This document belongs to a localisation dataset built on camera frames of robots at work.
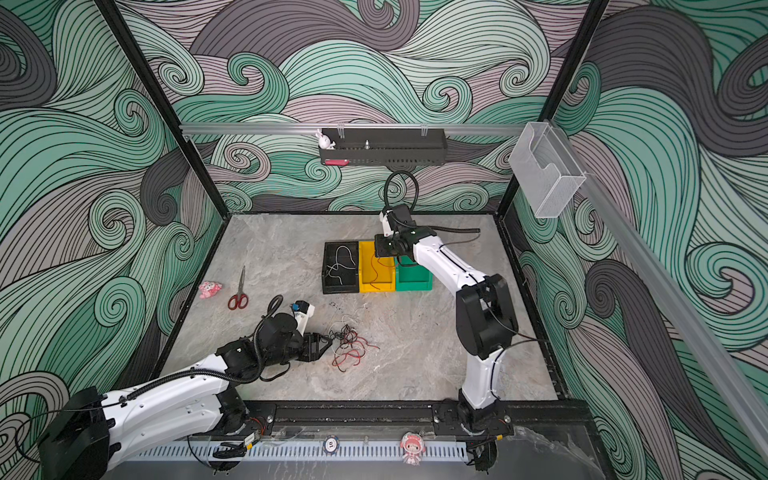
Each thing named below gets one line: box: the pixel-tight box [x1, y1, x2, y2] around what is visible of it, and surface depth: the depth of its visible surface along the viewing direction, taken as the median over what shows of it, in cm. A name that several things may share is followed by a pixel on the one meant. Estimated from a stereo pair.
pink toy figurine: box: [198, 281, 223, 299], surface depth 97 cm
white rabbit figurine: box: [315, 128, 336, 150], surface depth 87 cm
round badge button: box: [323, 434, 339, 453], surface depth 71 cm
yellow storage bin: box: [358, 241, 396, 293], surface depth 97 cm
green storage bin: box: [395, 255, 433, 292], surface depth 97 cm
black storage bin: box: [322, 241, 359, 294], surface depth 105 cm
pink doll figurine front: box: [400, 431, 426, 466], surface depth 68 cm
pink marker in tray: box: [324, 159, 349, 166], surface depth 92 cm
